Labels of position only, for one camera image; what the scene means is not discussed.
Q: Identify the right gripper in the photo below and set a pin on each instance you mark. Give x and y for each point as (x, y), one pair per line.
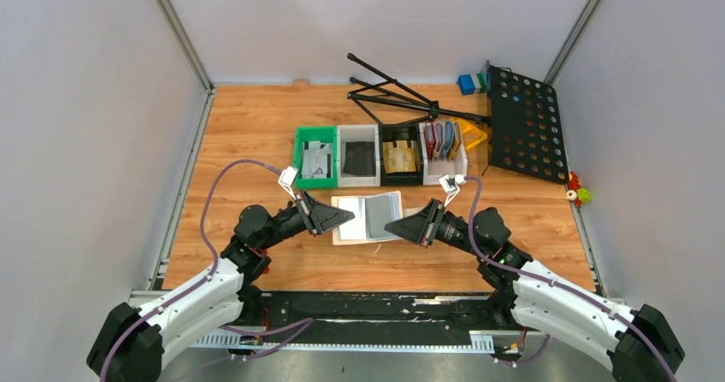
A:
(429, 228)

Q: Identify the gold cards stack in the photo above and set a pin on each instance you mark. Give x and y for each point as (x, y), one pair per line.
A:
(400, 156)

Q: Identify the red green toy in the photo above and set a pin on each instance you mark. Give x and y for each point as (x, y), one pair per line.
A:
(576, 193)

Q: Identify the blue green toy block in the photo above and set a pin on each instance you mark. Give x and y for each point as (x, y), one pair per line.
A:
(475, 83)

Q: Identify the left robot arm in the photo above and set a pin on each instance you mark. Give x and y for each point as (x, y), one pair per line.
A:
(137, 343)

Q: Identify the black tripod legs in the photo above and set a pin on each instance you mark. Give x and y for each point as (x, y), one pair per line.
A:
(391, 92)

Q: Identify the yellow triangle frame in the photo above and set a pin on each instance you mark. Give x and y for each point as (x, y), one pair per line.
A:
(466, 135)

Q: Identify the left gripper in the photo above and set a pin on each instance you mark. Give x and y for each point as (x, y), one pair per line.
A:
(309, 213)

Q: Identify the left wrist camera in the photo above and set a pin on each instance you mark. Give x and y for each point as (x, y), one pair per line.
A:
(287, 179)

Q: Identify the blue card holder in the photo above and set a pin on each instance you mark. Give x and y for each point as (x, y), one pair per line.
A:
(448, 139)

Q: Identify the white cards stack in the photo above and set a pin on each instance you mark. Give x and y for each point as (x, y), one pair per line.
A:
(317, 160)

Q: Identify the red card holder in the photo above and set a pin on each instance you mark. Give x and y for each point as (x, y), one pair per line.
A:
(430, 136)

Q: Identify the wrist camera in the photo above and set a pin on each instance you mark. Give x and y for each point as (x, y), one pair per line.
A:
(287, 179)
(451, 184)

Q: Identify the white bin with black cards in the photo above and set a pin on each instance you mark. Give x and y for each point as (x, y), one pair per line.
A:
(353, 133)

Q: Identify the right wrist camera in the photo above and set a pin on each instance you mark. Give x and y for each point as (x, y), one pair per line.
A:
(451, 184)

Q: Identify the white bin with card holders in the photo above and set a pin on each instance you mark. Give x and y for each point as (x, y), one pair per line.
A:
(456, 163)

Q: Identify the green bin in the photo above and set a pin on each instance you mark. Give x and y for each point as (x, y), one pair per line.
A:
(326, 134)

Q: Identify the white slotted cable duct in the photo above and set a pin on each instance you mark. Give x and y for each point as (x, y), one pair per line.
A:
(478, 343)

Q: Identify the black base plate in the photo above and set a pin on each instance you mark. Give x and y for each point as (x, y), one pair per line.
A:
(371, 317)

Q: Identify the black cards stack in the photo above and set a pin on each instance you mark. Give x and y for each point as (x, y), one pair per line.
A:
(359, 159)

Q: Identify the black music stand desk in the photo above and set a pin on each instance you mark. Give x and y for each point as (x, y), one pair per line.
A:
(525, 133)

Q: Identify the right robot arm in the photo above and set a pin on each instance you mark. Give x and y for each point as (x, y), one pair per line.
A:
(633, 344)

